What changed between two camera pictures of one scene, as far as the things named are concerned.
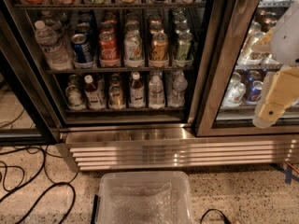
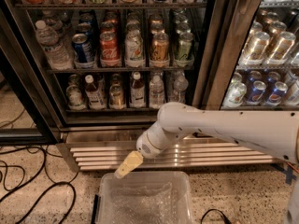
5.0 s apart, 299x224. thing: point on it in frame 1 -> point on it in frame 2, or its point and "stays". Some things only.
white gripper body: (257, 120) -> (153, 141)
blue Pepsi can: (83, 51) stays
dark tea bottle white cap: (136, 91) stays
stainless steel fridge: (146, 77) stays
